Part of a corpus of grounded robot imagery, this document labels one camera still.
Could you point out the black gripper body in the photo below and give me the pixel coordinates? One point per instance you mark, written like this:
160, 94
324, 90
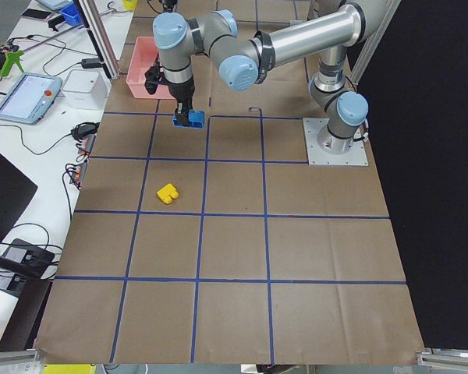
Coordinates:
181, 92

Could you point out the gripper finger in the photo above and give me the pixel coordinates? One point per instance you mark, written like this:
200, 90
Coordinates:
181, 114

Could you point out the blue toy block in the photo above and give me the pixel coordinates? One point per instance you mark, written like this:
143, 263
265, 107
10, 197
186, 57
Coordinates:
196, 119

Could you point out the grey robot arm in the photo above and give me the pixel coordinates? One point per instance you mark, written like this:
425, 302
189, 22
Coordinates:
242, 64

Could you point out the pink plastic box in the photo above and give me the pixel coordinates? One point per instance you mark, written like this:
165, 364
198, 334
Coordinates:
144, 56

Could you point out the yellow toy block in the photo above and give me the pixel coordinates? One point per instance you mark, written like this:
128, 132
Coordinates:
168, 193

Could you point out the white square device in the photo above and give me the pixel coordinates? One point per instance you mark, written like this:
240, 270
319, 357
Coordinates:
85, 90

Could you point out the black power adapter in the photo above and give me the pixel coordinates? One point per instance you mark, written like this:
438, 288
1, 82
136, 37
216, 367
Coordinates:
90, 63

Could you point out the blue plastic bin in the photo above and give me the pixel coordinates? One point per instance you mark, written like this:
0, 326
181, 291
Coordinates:
71, 15

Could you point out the teach pendant tablet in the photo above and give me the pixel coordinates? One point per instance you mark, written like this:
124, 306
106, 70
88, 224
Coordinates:
30, 98

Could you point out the black smartphone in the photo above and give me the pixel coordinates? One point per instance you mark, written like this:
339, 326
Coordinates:
37, 14

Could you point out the green hand tool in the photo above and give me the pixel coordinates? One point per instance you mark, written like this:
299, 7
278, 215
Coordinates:
11, 58

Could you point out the black monitor stand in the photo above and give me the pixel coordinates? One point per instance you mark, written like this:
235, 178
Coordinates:
16, 192

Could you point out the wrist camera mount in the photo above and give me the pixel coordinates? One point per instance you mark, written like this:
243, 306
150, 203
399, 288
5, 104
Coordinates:
153, 78

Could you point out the black cable hub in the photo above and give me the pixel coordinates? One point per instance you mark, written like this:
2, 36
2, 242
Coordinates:
84, 129

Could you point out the aluminium frame post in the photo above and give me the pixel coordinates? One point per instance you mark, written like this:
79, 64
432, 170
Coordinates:
92, 22

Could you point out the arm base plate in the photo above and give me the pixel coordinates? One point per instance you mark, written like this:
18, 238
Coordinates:
323, 149

